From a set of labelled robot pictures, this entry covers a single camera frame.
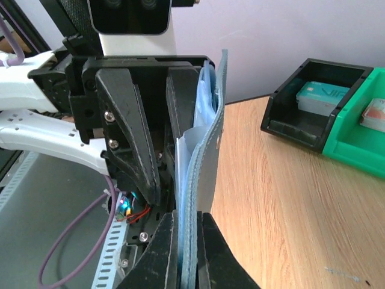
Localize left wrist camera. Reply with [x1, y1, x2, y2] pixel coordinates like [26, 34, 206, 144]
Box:
[87, 0, 199, 57]

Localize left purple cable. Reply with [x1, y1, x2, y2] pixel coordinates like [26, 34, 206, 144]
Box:
[0, 11, 121, 287]

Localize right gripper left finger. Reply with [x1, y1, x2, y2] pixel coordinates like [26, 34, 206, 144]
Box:
[117, 210, 179, 289]

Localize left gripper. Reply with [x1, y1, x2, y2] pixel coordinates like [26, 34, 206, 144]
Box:
[63, 54, 215, 206]

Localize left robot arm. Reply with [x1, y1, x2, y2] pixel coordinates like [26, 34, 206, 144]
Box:
[1, 1, 226, 210]

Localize teal card stack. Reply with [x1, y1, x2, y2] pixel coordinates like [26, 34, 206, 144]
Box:
[296, 81, 349, 116]

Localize blue leather card holder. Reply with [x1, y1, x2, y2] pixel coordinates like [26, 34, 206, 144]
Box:
[175, 49, 228, 288]

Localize red dotted card stack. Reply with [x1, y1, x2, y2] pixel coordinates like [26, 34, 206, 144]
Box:
[360, 98, 384, 132]

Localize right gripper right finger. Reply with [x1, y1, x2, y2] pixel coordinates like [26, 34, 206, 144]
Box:
[196, 211, 260, 289]

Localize black storage bin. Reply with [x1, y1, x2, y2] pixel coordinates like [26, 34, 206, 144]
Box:
[261, 58, 373, 153]

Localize grey slotted cable duct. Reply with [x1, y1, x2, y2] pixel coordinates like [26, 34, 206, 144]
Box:
[0, 150, 130, 289]

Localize green storage bin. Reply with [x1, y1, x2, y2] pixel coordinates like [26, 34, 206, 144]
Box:
[322, 67, 384, 178]

